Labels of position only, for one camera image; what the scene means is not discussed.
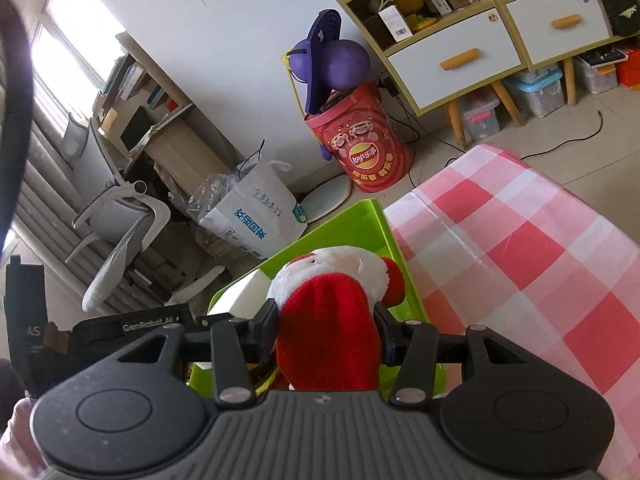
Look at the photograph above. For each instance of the clear storage box pink contents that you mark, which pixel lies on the clear storage box pink contents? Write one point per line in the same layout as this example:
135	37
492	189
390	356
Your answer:
480	117

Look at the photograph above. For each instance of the purple round balance board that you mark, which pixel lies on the purple round balance board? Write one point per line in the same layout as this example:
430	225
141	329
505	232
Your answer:
320	55

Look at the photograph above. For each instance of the wooden desk with shelves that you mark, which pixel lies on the wooden desk with shelves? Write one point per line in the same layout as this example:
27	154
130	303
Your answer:
175	145

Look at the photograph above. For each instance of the clear storage box dark contents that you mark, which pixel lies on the clear storage box dark contents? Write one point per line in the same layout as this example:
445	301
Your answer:
597	72

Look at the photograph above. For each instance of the red white santa plush toy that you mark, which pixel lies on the red white santa plush toy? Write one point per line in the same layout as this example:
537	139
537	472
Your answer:
325	325

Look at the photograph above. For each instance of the pink checkered tablecloth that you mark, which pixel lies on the pink checkered tablecloth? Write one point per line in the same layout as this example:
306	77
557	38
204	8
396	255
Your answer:
525	260

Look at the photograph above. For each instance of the yellow toy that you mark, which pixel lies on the yellow toy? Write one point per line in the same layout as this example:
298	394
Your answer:
410	2

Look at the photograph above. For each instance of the white round floor scale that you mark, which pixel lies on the white round floor scale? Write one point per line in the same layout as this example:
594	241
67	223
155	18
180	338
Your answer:
325	197

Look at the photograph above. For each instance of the grey mesh office chair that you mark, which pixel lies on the grey mesh office chair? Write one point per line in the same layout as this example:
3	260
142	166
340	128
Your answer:
117	220

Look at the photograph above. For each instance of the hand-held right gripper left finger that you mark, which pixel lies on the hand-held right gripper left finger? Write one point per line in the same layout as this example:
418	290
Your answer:
267	332

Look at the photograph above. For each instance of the black bag with green print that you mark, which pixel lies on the black bag with green print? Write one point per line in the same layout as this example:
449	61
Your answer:
620	5

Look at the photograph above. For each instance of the white paper shopping bag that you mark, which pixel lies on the white paper shopping bag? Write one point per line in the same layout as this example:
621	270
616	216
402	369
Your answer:
255	215

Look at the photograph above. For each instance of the red printed snack bucket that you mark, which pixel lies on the red printed snack bucket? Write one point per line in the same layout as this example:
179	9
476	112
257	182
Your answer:
367	145

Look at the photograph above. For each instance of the green plastic bin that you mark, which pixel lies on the green plastic bin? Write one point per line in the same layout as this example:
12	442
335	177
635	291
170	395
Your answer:
360	225

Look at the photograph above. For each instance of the white barcode box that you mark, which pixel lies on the white barcode box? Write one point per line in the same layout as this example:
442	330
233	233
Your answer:
395	22

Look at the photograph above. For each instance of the orange plastic crate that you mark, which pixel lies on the orange plastic crate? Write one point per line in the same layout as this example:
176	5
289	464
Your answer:
630	70

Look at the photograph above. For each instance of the white wooden drawer cabinet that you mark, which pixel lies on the white wooden drawer cabinet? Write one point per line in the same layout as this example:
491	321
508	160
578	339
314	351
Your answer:
450	67

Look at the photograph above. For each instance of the clear plastic bag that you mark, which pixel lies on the clear plastic bag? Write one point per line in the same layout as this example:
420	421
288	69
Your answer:
212	195

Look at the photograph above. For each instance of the clear storage box blue lid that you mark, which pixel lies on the clear storage box blue lid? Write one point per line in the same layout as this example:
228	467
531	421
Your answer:
537	90

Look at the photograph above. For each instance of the purple exercise ball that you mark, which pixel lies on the purple exercise ball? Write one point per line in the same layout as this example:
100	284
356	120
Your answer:
345	67

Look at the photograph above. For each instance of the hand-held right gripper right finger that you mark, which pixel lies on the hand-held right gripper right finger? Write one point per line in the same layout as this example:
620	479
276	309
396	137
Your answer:
385	332

